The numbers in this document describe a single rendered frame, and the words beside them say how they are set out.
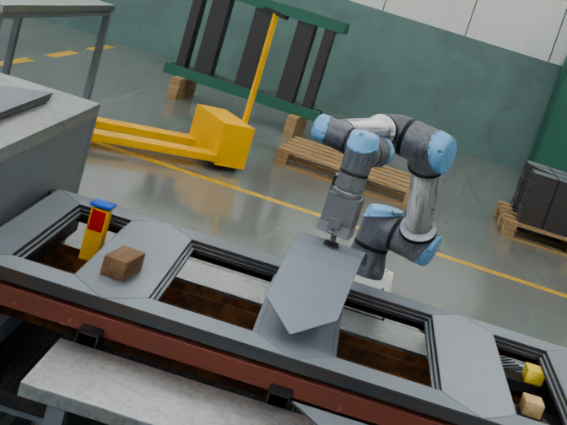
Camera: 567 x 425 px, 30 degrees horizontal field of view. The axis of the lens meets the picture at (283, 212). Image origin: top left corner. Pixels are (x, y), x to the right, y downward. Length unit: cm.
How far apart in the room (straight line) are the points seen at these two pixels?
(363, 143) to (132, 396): 87
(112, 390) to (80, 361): 13
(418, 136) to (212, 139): 493
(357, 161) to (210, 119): 540
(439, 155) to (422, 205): 24
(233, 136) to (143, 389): 565
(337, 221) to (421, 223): 68
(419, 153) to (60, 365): 129
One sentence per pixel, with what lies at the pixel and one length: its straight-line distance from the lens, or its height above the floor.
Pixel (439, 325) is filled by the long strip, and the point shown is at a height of 85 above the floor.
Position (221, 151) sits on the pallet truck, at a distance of 781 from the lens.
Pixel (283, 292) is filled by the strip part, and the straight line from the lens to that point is 252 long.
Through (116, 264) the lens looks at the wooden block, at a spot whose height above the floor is 88.
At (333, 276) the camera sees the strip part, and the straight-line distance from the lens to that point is 259.
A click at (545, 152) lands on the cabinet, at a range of 1216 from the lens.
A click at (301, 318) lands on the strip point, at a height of 90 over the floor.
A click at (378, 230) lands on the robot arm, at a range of 340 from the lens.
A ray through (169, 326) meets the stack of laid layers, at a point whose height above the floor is 83.
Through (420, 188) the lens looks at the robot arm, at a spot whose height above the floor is 114.
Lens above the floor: 170
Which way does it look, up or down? 14 degrees down
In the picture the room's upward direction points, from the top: 17 degrees clockwise
